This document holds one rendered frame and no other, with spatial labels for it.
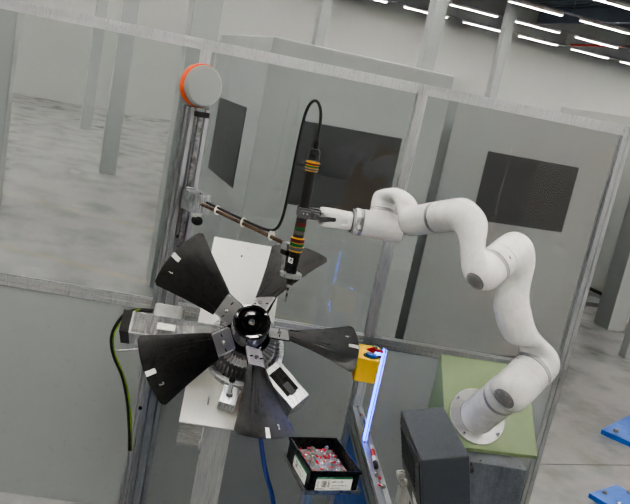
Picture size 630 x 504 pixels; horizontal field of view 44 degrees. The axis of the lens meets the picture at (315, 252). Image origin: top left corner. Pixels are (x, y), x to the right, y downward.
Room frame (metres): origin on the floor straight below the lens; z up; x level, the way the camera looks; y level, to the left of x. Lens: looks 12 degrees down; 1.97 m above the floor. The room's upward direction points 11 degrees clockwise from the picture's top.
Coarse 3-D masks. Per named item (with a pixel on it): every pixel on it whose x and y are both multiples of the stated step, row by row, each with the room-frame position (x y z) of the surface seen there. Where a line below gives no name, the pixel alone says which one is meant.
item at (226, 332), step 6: (222, 330) 2.31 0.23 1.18; (228, 330) 2.32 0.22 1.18; (216, 336) 2.30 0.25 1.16; (228, 336) 2.32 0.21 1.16; (216, 342) 2.31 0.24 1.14; (228, 342) 2.33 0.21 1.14; (216, 348) 2.31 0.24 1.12; (222, 348) 2.32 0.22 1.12; (228, 348) 2.33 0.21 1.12; (234, 348) 2.34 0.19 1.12; (222, 354) 2.32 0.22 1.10
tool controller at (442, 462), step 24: (432, 408) 1.84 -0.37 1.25; (408, 432) 1.73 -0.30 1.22; (432, 432) 1.71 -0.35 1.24; (456, 432) 1.71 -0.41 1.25; (408, 456) 1.72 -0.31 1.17; (432, 456) 1.60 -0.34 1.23; (456, 456) 1.59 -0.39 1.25; (408, 480) 1.74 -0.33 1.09; (432, 480) 1.59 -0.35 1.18; (456, 480) 1.59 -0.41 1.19
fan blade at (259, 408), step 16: (256, 368) 2.27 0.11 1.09; (256, 384) 2.23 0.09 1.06; (256, 400) 2.19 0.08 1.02; (272, 400) 2.25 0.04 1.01; (240, 416) 2.13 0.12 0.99; (256, 416) 2.16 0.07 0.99; (272, 416) 2.21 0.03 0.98; (240, 432) 2.10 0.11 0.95; (256, 432) 2.13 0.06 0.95; (272, 432) 2.17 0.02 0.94; (288, 432) 2.22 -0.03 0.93
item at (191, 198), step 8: (184, 192) 2.84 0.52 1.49; (192, 192) 2.81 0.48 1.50; (200, 192) 2.85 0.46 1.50; (184, 200) 2.84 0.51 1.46; (192, 200) 2.79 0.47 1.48; (200, 200) 2.80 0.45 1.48; (208, 200) 2.82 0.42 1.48; (184, 208) 2.83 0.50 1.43; (192, 208) 2.79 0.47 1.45; (200, 208) 2.81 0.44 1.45
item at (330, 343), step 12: (300, 336) 2.37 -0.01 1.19; (312, 336) 2.38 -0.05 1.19; (324, 336) 2.40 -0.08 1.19; (336, 336) 2.42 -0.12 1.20; (312, 348) 2.32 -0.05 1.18; (324, 348) 2.33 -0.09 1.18; (336, 348) 2.35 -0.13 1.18; (348, 348) 2.37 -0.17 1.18; (336, 360) 2.30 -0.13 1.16; (348, 360) 2.32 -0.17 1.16
